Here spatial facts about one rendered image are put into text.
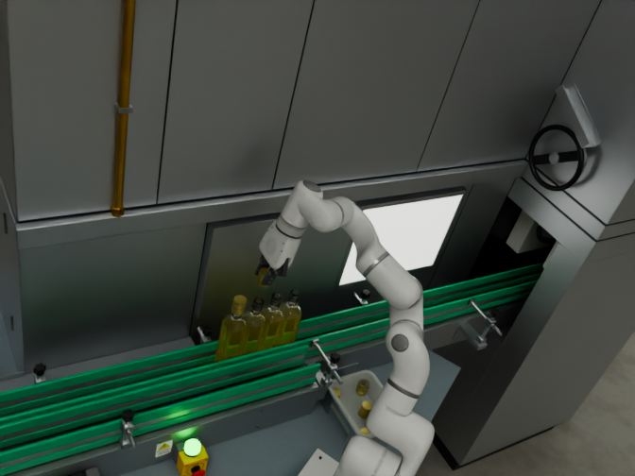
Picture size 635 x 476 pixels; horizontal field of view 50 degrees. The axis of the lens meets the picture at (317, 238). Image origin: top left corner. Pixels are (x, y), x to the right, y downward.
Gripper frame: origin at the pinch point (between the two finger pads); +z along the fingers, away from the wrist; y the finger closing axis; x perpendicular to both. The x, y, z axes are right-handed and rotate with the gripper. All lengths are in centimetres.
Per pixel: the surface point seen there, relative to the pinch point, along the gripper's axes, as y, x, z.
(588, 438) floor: 27, 211, 72
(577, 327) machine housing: 20, 132, 3
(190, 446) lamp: 19.8, -12.9, 43.4
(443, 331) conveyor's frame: 4, 83, 19
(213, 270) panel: -11.8, -7.1, 9.3
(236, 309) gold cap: 1.2, -4.3, 11.6
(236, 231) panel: -11.9, -5.6, -4.5
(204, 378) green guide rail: 6.6, -7.8, 32.3
